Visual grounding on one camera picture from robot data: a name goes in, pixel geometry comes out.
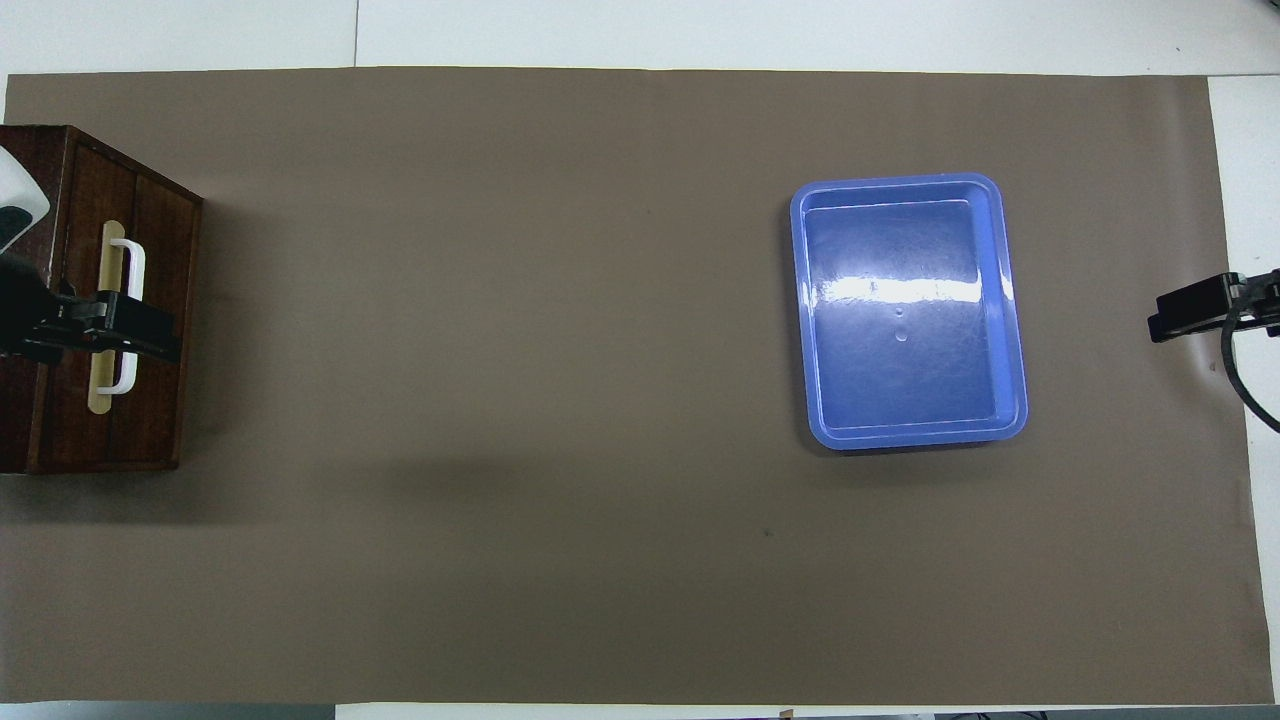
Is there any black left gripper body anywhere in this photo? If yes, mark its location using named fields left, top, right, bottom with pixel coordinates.
left=0, top=260, right=65, bottom=365

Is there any light wood drawer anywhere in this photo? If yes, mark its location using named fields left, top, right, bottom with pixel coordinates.
left=28, top=140, right=205, bottom=474

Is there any brown table mat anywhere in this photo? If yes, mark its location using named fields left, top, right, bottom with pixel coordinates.
left=0, top=66, right=1277, bottom=705

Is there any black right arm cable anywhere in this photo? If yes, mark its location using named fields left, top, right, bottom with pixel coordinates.
left=1220, top=284, right=1280, bottom=435

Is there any dark brown wooden cabinet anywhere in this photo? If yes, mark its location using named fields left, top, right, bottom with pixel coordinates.
left=0, top=124, right=205, bottom=476

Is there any blue plastic tray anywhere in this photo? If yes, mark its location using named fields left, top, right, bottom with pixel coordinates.
left=789, top=172, right=1030, bottom=452

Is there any white drawer handle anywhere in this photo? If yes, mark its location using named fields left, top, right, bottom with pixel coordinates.
left=96, top=237, right=148, bottom=397

